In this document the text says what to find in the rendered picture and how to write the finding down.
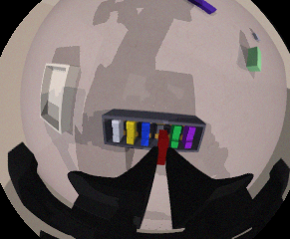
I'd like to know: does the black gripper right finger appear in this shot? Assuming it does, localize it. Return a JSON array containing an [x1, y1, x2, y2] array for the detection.
[[165, 147, 253, 230]]

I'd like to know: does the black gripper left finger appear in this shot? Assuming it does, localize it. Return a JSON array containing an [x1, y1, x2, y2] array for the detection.
[[68, 146, 159, 230]]

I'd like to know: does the green fuse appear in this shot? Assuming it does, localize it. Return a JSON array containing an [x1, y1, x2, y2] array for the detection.
[[169, 124, 181, 148]]

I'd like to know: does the white rectangular tray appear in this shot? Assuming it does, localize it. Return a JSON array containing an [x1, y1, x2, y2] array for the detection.
[[40, 63, 80, 134]]

